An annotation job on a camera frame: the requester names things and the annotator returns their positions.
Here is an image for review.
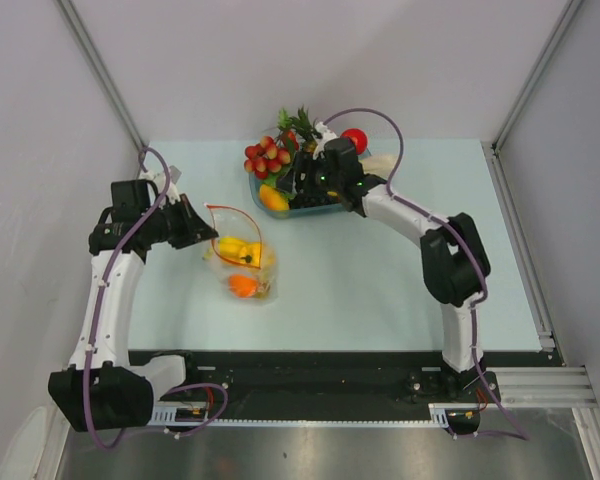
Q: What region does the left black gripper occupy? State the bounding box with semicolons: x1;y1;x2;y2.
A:
143;194;218;250

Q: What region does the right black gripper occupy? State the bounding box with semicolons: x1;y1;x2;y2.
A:
278;152;343;197

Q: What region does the red apple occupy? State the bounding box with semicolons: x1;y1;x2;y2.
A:
341;128;368;155

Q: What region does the yellow bell pepper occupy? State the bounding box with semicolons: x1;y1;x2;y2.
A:
231;242;262;269

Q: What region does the clear zip top bag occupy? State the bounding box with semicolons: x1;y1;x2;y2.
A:
203;203;278;303

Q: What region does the orange fruit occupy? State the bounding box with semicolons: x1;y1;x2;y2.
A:
228;274;260;298

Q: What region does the yellow banana bunch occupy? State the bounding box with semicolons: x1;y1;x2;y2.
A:
216;236;247;258

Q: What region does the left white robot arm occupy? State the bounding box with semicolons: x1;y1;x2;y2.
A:
48;175;218;432

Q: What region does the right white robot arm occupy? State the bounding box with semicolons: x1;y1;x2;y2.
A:
276;137;491;401

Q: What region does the dark blue grape bunch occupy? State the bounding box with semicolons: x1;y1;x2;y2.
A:
289;194;339;210

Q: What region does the small pineapple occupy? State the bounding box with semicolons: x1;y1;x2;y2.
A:
289;106;319;152

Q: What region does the yellow mango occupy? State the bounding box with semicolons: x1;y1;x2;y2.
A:
258;184;290;212

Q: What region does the teal plastic fruit tray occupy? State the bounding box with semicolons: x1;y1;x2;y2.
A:
249;147;384;219

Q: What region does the red strawberry cluster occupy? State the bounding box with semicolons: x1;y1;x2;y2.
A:
243;136;292;180

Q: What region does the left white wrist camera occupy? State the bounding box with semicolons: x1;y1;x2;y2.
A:
138;166;182;203

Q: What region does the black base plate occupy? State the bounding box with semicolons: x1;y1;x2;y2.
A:
127;350;501;422

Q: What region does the white slotted cable duct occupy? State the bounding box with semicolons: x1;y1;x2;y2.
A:
148;404;479;431

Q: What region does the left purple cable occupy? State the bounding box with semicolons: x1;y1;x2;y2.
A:
83;146;229;450

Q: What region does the left aluminium frame post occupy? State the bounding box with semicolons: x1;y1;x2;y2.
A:
54;0;146;150

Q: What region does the aluminium frame post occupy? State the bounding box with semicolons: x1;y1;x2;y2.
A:
490;0;586;154
54;0;146;150

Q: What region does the right aluminium frame post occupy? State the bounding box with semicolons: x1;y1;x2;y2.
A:
490;0;586;154

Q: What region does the aluminium front rail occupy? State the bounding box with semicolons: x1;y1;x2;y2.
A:
62;365;599;407

